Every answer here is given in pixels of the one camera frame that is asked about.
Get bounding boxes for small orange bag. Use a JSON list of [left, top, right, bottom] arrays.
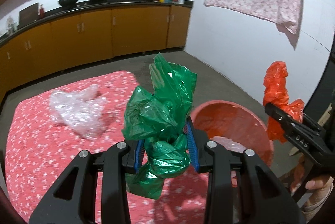
[[263, 61, 304, 143]]

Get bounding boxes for large clear bubble wrap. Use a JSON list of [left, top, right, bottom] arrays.
[[49, 84, 114, 140]]

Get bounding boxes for dark green plastic bag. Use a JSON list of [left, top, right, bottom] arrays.
[[121, 54, 197, 200]]

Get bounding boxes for person's right hand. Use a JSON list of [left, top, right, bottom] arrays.
[[290, 155, 334, 222]]

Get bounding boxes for red floral tablecloth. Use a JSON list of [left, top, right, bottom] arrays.
[[5, 70, 208, 223]]

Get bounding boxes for red plastic basket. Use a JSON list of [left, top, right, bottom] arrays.
[[190, 100, 274, 166]]

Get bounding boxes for lower wooden cabinets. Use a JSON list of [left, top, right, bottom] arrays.
[[1, 4, 191, 97]]

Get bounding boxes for clear jar on counter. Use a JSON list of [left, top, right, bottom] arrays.
[[6, 16, 17, 35]]

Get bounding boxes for red bottle on counter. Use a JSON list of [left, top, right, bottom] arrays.
[[39, 4, 45, 19]]

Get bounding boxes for dark cutting board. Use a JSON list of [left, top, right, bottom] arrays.
[[18, 3, 39, 28]]

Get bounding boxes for black wok left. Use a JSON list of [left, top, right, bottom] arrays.
[[58, 0, 78, 8]]

